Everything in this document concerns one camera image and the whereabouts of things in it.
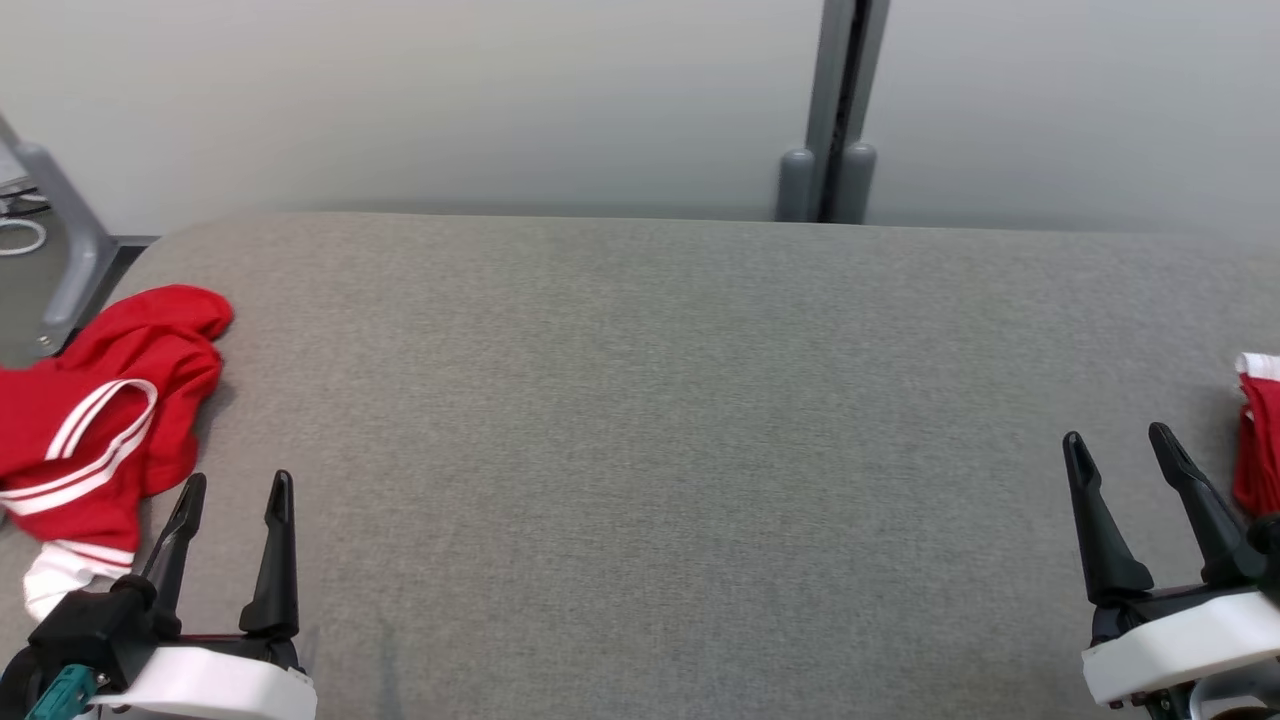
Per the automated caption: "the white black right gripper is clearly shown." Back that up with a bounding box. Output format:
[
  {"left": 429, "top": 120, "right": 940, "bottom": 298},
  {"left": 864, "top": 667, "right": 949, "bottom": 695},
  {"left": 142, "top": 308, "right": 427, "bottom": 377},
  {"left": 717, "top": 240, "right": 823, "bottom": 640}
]
[{"left": 1062, "top": 422, "right": 1280, "bottom": 709}]

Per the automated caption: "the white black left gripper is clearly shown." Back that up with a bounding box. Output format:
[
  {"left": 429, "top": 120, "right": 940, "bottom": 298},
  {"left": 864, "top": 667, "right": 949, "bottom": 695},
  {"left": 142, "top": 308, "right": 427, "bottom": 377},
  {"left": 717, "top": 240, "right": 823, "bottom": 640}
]
[{"left": 85, "top": 470, "right": 319, "bottom": 720}]

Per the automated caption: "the red shorts white waistband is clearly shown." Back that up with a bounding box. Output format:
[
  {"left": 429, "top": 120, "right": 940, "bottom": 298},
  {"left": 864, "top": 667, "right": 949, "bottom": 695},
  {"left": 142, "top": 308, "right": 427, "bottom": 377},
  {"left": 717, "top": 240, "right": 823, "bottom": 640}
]
[{"left": 1232, "top": 352, "right": 1280, "bottom": 519}]

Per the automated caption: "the red jersey number 33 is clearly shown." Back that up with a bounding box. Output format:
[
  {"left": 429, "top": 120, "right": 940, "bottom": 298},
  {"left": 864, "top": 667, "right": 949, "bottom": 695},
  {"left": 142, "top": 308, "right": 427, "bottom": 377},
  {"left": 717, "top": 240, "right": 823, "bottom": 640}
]
[{"left": 0, "top": 285, "right": 236, "bottom": 623}]

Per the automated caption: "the teal left camera connector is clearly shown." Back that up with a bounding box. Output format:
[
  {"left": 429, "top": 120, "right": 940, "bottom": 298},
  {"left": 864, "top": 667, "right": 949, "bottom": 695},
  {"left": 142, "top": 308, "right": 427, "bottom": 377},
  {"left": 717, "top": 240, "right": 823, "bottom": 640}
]
[{"left": 25, "top": 665, "right": 101, "bottom": 720}]

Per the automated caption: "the grey partition frame leg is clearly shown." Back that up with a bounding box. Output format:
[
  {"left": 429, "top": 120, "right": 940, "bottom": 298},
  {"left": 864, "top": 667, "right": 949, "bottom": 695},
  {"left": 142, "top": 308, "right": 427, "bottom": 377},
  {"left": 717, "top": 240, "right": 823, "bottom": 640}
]
[{"left": 0, "top": 110, "right": 119, "bottom": 356}]

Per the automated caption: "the white floor cable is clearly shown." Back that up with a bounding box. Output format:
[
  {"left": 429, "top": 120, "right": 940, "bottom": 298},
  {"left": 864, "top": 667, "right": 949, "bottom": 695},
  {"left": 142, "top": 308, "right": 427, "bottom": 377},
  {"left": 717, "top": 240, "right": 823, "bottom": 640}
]
[{"left": 0, "top": 218, "right": 48, "bottom": 257}]

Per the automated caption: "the grey partition post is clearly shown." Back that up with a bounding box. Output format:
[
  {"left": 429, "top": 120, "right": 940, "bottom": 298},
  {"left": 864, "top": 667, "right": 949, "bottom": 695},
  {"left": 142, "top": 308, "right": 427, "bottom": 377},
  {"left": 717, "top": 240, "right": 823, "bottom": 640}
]
[{"left": 775, "top": 0, "right": 891, "bottom": 224}]

